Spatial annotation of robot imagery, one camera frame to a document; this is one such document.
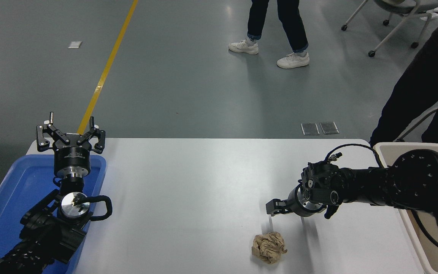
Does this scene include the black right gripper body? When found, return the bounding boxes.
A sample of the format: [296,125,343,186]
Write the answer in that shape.
[288,185,308,218]

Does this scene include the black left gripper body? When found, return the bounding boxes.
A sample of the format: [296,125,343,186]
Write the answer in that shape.
[54,141,92,178]

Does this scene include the tan paper ball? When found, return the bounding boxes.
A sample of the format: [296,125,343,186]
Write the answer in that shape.
[252,231,288,265]

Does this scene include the blue plastic tray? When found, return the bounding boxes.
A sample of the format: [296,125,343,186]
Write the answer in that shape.
[0,154,107,274]

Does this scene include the metal floor plate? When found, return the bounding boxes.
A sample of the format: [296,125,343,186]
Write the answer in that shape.
[319,121,340,135]
[301,123,321,136]

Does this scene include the large pale bin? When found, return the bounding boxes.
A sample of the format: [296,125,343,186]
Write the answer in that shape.
[373,142,438,274]

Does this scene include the standing person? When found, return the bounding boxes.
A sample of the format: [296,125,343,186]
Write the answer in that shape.
[370,3,438,148]

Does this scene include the walking person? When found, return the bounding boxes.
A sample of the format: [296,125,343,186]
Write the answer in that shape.
[228,0,310,69]

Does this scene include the wheeled office chair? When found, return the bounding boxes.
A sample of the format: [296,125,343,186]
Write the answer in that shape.
[340,0,438,58]

